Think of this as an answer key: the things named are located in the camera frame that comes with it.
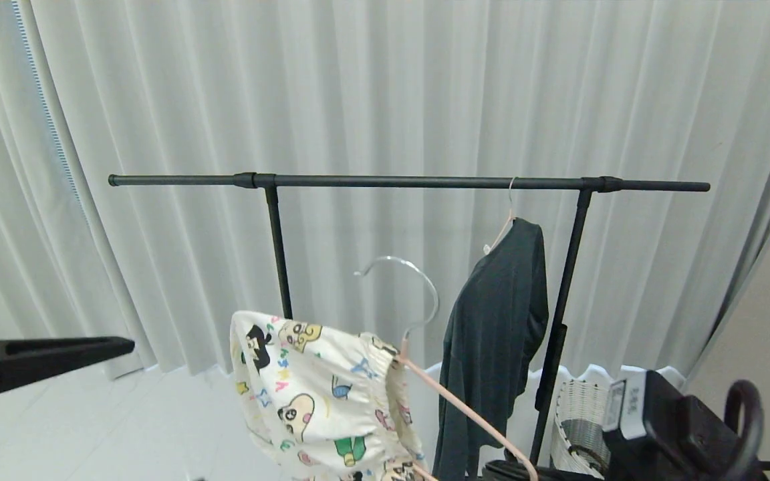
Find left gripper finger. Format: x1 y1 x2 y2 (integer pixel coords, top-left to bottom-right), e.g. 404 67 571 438
0 336 136 405

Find cream printed garment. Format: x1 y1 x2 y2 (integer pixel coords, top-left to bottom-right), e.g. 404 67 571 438
230 311 429 481

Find pink clothes hanger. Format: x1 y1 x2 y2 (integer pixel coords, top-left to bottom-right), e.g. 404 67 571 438
483 177 519 255
354 256 539 481

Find dark grey garment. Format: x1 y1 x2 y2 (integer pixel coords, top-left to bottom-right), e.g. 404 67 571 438
432 217 549 481

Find black clothes rack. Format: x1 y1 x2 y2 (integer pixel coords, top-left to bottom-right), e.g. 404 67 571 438
108 172 711 468

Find white laundry basket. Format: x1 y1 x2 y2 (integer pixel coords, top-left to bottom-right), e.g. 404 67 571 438
549 379 626 478

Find white bead chain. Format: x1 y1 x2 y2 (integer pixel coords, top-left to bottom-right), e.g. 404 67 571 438
14 0 88 214

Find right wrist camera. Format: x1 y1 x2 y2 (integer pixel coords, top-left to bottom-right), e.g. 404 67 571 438
602 371 723 481

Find black cable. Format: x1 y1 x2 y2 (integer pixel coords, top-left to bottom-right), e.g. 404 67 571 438
723 379 770 481

